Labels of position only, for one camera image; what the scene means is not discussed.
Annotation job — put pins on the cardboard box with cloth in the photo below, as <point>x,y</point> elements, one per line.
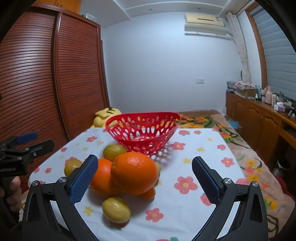
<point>246,89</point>

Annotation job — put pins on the blue plastic bag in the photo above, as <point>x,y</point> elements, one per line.
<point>233,123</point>

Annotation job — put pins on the red rug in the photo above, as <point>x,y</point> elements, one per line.
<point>286,185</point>

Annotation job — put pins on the grey window blind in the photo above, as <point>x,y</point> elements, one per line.
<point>277,51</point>

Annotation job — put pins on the small orange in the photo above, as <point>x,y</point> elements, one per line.
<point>148,195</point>

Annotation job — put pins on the grey trash bin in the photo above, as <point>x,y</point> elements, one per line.
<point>281,169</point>

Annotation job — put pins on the wall air conditioner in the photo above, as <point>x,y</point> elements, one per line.
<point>205,23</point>

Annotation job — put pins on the red perforated plastic basket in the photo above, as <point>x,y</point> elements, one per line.
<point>129,144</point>

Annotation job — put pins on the white wall switch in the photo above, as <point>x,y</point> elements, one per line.
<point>199,81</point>

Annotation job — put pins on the pink bottle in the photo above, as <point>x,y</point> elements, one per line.
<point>268,96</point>

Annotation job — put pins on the green guava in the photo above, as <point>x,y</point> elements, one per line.
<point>70,167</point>
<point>116,208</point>
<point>113,151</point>

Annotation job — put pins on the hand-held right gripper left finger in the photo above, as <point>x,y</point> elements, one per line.
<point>84,180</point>

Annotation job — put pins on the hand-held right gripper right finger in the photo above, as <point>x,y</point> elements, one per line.
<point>205,182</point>

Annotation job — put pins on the beige tumbler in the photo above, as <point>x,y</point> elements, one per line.
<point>274,100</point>

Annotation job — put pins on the brown slatted wardrobe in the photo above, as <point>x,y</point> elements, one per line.
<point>34,81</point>

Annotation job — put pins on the white tissue box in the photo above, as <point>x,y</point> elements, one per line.
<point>279,107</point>

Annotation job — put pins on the grey storage box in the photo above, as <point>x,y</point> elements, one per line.
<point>230,87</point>

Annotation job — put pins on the white floral tablecloth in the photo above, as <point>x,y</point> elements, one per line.
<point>185,148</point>

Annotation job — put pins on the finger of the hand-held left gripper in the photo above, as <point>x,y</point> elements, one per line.
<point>26,137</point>
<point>41,147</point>

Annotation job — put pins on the large orange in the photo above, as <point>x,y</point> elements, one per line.
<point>134,173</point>

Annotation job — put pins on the person's left hand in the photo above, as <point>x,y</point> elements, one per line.
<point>14,193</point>

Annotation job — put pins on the wooden sideboard cabinet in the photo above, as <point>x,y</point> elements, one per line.
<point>254,115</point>

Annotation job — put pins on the beige curtain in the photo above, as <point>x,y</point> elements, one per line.
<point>241,51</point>

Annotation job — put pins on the yellow plush toy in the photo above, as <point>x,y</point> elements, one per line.
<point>101,118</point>

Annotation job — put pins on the clear box on wardrobe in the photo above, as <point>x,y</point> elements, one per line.
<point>88,15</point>

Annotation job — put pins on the medium orange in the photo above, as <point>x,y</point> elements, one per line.
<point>101,179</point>

